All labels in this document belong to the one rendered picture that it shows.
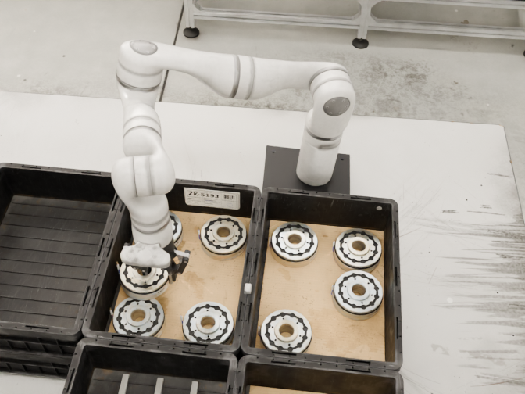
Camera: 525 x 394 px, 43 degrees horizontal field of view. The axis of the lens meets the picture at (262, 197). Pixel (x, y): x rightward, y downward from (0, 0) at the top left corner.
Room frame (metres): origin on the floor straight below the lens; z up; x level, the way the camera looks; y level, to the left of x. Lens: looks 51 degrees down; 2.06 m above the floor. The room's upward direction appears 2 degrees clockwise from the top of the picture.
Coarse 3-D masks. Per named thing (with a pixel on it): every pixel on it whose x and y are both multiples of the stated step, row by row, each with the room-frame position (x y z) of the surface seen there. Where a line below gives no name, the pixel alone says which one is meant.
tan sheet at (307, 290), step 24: (312, 264) 0.80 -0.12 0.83; (336, 264) 0.80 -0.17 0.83; (264, 288) 0.73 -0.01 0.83; (288, 288) 0.73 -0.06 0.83; (312, 288) 0.73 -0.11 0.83; (264, 312) 0.67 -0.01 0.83; (312, 312) 0.68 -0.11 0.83; (336, 312) 0.68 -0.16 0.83; (288, 336) 0.62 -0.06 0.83; (312, 336) 0.62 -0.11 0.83; (336, 336) 0.62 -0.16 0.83; (360, 336) 0.63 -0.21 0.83; (384, 360) 0.57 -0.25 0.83
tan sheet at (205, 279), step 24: (192, 216) 0.92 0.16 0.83; (192, 240) 0.85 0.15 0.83; (192, 264) 0.78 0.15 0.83; (216, 264) 0.79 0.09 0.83; (240, 264) 0.79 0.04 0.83; (120, 288) 0.72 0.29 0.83; (168, 288) 0.72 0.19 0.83; (192, 288) 0.72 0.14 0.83; (216, 288) 0.73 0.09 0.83; (240, 288) 0.73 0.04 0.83; (168, 312) 0.67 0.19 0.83; (168, 336) 0.61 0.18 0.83
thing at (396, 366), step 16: (272, 192) 0.91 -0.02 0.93; (288, 192) 0.92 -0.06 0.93; (304, 192) 0.92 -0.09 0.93; (320, 192) 0.92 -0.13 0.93; (256, 240) 0.79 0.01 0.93; (256, 256) 0.75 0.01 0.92; (256, 272) 0.71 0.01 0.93; (400, 272) 0.72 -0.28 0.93; (400, 288) 0.68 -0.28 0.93; (400, 304) 0.65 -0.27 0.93; (400, 320) 0.61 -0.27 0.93; (400, 336) 0.58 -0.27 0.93; (256, 352) 0.54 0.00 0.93; (272, 352) 0.54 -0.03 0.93; (288, 352) 0.54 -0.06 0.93; (400, 352) 0.55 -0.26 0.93; (384, 368) 0.51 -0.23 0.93; (400, 368) 0.52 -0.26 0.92
